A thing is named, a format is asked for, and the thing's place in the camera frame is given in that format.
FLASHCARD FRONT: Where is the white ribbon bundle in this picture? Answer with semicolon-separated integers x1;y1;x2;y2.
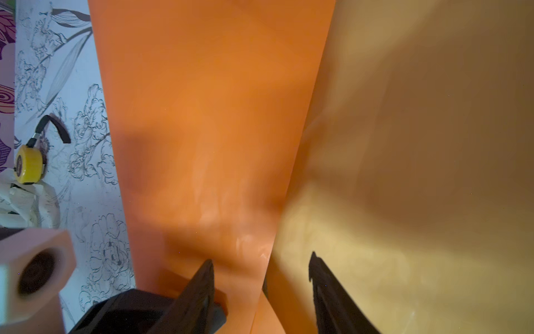
1;168;61;229

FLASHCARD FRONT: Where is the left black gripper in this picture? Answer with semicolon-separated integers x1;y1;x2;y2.
70;289;227;333

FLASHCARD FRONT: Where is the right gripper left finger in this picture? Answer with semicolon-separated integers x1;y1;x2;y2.
148;260;215;333

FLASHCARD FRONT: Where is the yellow tape measure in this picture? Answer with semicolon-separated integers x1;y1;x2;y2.
14;114;72;185

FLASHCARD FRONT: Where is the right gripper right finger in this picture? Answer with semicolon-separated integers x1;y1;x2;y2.
308;253;379;334

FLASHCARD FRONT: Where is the orange wrapping paper sheet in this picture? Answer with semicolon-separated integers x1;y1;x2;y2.
89;1;533;333

